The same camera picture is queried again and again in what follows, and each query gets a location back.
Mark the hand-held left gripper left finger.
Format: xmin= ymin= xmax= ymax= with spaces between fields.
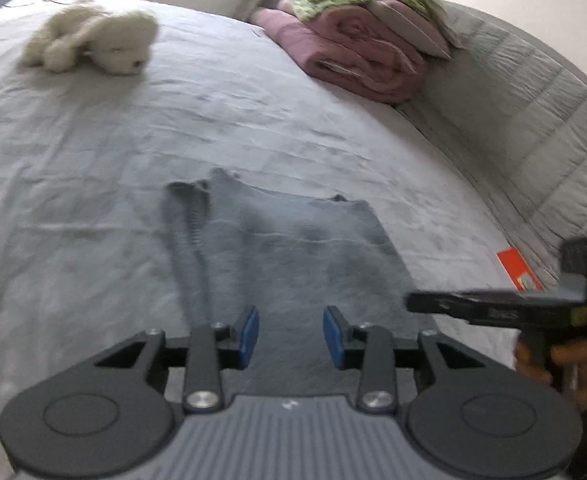
xmin=96 ymin=305 xmax=260 ymax=413

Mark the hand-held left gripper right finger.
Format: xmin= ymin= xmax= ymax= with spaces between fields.
xmin=322 ymin=306 xmax=479 ymax=413

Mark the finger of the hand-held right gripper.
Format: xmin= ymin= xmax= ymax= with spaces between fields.
xmin=404 ymin=290 xmax=475 ymax=321

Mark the grey knit sweater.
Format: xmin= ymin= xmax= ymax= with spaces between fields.
xmin=164 ymin=167 xmax=437 ymax=398

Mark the person's right hand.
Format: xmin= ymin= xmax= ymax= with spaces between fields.
xmin=516 ymin=336 xmax=587 ymax=407

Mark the orange booklet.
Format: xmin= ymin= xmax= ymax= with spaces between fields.
xmin=496 ymin=247 xmax=544 ymax=293

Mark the grey quilted headboard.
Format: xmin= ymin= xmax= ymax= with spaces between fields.
xmin=398 ymin=0 xmax=587 ymax=291

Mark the pink folded quilt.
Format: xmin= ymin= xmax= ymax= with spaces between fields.
xmin=251 ymin=0 xmax=427 ymax=105

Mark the white plush dog toy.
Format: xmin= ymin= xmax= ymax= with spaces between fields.
xmin=20 ymin=2 xmax=159 ymax=76

